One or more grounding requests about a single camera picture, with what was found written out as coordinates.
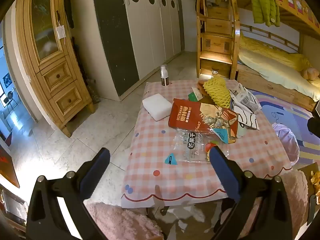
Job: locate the tan plush toy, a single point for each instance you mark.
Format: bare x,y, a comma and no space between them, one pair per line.
310,73

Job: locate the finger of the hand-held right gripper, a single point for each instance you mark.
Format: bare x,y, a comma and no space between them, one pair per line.
315,127

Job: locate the white wardrobe with portholes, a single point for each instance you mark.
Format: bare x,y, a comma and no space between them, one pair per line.
150,30

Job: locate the green and white packet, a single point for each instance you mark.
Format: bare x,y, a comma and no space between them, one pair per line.
195,96

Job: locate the wooden bunk bed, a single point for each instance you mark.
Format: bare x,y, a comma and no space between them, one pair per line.
285,87

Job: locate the green puffer jacket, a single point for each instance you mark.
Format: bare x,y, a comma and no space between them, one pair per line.
263,2

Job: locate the orange wrapper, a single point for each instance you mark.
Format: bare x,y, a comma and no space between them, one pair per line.
200,86

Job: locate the black flat tool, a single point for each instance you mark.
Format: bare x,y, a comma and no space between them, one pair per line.
311,208

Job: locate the pale yellow bed sheet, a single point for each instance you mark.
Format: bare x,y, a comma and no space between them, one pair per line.
270,71

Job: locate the teal wrapper piece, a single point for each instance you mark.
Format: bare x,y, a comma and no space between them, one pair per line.
221,135

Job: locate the clear plastic snack packet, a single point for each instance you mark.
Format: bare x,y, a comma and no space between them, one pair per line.
190,145

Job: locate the wooden glass-door cabinet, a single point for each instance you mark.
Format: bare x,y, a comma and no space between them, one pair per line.
57,75

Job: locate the yellow blanket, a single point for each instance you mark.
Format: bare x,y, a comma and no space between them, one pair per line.
280,53

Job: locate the pink checked tablecloth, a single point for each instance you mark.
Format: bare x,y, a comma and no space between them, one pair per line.
155,140

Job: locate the white black-lined wrapper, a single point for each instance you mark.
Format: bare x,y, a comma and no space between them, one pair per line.
247,120

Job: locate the pastel rainbow rug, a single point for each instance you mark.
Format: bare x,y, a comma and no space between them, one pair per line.
275,105

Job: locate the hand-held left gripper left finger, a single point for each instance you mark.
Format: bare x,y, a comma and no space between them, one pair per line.
96,172

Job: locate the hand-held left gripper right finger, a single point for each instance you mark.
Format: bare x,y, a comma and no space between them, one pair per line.
222,170

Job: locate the blue triangular sticker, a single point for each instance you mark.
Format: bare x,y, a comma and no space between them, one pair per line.
171,160

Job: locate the red snack bag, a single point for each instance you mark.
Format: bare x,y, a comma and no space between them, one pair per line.
182,115

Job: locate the yellow foam fruit net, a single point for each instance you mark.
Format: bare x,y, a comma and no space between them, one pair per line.
217,91

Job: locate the white paper tag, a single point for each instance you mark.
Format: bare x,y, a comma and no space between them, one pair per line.
60,32

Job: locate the orange peels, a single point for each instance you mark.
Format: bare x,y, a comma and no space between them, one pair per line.
315,178

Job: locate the wooden stool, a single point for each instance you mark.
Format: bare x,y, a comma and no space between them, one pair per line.
308,170

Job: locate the grey barcode packet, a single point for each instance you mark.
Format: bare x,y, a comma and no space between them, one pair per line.
246,100

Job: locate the wooden staircase drawers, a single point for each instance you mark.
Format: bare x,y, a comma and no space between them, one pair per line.
216,45

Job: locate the white and brown bottle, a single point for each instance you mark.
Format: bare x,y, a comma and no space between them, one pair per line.
164,76

